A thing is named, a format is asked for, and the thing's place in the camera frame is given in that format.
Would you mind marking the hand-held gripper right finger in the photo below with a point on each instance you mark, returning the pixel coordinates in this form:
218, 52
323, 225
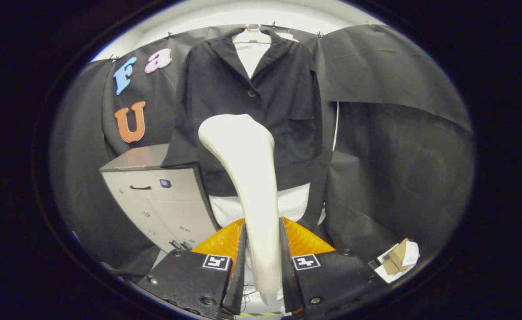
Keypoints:
289, 275

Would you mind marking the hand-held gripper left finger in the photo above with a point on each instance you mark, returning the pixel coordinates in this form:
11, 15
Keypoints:
236, 275

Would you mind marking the white garment steamer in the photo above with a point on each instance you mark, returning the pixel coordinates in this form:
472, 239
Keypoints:
247, 178

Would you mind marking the black jacket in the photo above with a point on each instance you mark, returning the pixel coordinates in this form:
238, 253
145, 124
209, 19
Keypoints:
279, 98

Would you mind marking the white clothes hanger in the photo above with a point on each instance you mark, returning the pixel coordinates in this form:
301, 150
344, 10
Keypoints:
252, 36

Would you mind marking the grey metal cabinet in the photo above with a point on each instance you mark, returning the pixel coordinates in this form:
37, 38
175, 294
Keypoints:
154, 209

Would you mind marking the small cardboard box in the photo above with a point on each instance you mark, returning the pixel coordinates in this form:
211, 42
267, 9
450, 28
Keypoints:
399, 258

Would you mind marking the black backdrop cloth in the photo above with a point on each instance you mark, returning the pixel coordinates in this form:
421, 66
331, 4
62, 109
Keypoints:
399, 169

